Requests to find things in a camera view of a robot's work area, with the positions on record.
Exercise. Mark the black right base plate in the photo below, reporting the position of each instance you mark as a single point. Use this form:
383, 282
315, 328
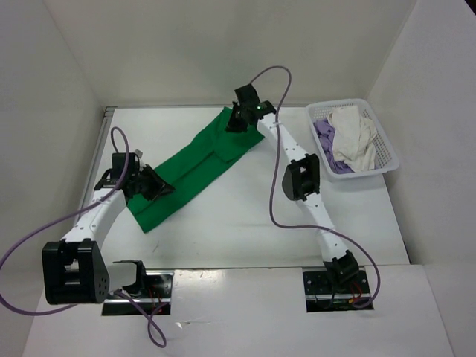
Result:
321, 296

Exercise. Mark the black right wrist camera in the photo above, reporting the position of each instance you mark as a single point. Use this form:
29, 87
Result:
247, 95

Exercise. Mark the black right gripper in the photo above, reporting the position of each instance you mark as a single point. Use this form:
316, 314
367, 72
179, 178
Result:
233, 126

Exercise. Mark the white plastic laundry basket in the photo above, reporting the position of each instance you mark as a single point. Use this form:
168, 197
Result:
386, 159

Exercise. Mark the lavender t shirt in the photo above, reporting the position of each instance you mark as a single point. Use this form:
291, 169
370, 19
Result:
326, 134

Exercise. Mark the green t shirt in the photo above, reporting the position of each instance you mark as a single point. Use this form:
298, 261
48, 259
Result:
210, 154

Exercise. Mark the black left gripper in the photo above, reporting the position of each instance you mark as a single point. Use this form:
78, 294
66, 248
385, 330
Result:
159, 187

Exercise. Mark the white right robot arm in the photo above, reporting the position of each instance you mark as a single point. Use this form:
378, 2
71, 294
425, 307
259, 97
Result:
301, 184

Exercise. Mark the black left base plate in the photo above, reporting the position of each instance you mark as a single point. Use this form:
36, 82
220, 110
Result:
153, 293

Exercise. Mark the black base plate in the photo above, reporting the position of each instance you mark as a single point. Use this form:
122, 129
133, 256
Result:
153, 293
321, 296

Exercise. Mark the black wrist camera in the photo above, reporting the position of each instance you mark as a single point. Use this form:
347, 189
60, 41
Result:
247, 95
124, 165

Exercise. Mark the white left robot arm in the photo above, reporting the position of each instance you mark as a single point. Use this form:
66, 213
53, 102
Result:
74, 270

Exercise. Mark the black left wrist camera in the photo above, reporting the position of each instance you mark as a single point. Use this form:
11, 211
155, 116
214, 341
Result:
124, 165

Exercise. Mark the cream white t shirt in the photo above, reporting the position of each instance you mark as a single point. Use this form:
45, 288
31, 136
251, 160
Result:
353, 138

